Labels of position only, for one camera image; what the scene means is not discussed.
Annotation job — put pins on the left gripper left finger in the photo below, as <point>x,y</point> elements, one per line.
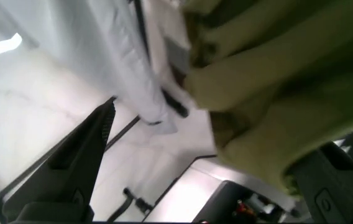
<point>67,177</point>

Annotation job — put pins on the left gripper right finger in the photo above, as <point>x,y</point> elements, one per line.
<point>335,193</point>

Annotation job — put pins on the green garment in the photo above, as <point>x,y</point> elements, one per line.
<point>273,77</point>

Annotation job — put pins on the pale grey garment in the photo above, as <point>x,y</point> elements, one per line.
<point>117,56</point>

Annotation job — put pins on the black clothes rack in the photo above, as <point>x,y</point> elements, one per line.
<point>122,133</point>

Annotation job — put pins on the white curtain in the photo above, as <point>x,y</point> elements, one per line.
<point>2,18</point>

